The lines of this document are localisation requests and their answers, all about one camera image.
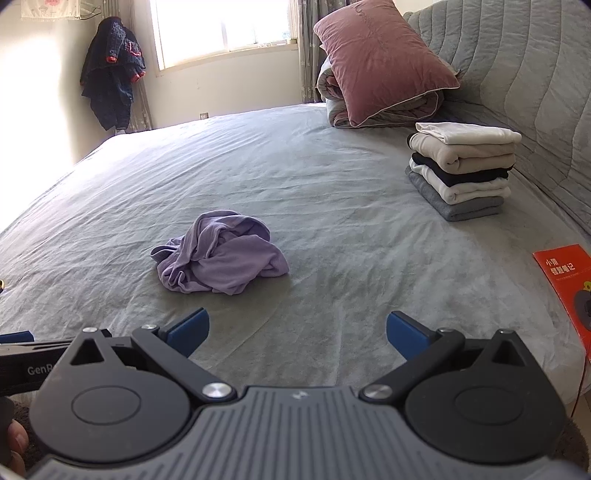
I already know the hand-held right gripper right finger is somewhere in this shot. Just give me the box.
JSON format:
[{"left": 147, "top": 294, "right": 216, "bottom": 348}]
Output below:
[{"left": 359, "top": 311, "right": 532, "bottom": 401}]

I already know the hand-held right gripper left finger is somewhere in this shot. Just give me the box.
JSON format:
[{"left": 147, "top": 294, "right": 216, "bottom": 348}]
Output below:
[{"left": 62, "top": 308, "right": 237, "bottom": 403}]

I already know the purple garment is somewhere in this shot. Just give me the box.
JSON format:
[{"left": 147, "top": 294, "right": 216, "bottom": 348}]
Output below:
[{"left": 150, "top": 211, "right": 290, "bottom": 296}]

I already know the person's left hand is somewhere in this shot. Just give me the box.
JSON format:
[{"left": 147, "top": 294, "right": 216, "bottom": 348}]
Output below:
[{"left": 7, "top": 419, "right": 28, "bottom": 476}]

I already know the grey folded garment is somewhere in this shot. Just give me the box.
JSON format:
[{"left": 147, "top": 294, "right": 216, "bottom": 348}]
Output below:
[{"left": 405, "top": 167, "right": 505, "bottom": 222}]

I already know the thick white folded garment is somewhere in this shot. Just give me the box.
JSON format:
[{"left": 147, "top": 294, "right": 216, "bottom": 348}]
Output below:
[{"left": 409, "top": 159, "right": 512, "bottom": 205}]

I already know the red booklet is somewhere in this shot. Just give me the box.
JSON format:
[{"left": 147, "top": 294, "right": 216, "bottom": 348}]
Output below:
[{"left": 532, "top": 244, "right": 591, "bottom": 365}]

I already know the black folded garment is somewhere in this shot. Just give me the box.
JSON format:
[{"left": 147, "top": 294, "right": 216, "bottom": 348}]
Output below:
[{"left": 411, "top": 152, "right": 513, "bottom": 188}]

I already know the cream folded garment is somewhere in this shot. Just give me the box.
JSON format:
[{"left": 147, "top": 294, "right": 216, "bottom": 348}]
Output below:
[{"left": 410, "top": 134, "right": 516, "bottom": 176}]

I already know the thin white folded garment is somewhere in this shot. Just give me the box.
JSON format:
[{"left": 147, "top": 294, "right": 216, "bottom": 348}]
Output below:
[{"left": 415, "top": 121, "right": 522, "bottom": 146}]

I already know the folded quilts pile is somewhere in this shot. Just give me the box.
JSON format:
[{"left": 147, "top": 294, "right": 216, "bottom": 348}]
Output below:
[{"left": 316, "top": 58, "right": 446, "bottom": 130}]

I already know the dark blue hanging jacket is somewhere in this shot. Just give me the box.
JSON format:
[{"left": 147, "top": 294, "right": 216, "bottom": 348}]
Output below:
[{"left": 80, "top": 17, "right": 147, "bottom": 131}]

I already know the large pink pillow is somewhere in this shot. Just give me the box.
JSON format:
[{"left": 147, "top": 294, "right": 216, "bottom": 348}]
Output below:
[{"left": 313, "top": 0, "right": 461, "bottom": 128}]

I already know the grey quilted headboard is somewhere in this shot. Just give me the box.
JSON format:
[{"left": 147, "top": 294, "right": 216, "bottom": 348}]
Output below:
[{"left": 403, "top": 0, "right": 591, "bottom": 236}]

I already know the window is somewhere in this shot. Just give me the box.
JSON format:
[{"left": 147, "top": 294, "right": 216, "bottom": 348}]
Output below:
[{"left": 150, "top": 0, "right": 301, "bottom": 72}]

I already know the white wall hanging cloth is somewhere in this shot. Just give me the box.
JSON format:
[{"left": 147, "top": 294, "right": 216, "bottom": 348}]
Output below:
[{"left": 21, "top": 0, "right": 100, "bottom": 21}]

